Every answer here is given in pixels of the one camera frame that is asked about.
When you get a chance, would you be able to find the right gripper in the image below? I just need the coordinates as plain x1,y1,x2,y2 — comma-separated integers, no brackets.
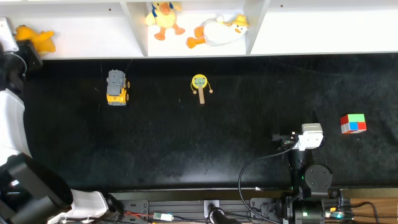
271,110,318,147

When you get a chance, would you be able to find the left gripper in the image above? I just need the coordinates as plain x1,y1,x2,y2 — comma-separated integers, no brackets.
15,39,44,73

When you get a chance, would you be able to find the orange toy dinosaur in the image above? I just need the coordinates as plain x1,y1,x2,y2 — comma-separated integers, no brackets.
14,24,57,54

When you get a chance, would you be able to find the many-coloured puzzle cube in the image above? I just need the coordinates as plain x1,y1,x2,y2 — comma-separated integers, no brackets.
340,113,368,134

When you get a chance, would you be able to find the grey and yellow toy truck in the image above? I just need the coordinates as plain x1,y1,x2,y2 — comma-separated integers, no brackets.
106,69,131,107

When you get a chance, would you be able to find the yellow rattle drum toy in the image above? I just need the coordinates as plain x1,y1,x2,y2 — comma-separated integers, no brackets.
190,73,214,105

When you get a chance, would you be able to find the white shelf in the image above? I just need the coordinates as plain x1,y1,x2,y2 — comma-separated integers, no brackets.
0,0,398,60

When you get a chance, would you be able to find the white plush goose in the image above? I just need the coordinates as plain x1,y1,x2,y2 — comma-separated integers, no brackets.
186,14,250,49

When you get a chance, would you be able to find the yellow plush duck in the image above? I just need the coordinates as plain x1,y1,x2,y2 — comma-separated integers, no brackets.
145,1,187,41

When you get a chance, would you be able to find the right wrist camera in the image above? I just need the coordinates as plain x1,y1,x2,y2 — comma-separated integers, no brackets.
297,123,325,152

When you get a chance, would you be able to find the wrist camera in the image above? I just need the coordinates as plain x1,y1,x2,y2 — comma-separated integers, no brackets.
297,123,325,152
0,17,19,53

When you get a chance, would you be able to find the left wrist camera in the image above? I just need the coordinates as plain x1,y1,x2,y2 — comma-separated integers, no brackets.
0,17,19,53

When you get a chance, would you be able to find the black cable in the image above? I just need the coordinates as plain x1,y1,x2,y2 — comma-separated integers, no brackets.
238,141,299,224

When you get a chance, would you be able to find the mounting rail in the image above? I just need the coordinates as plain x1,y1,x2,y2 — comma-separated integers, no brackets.
107,188,380,224

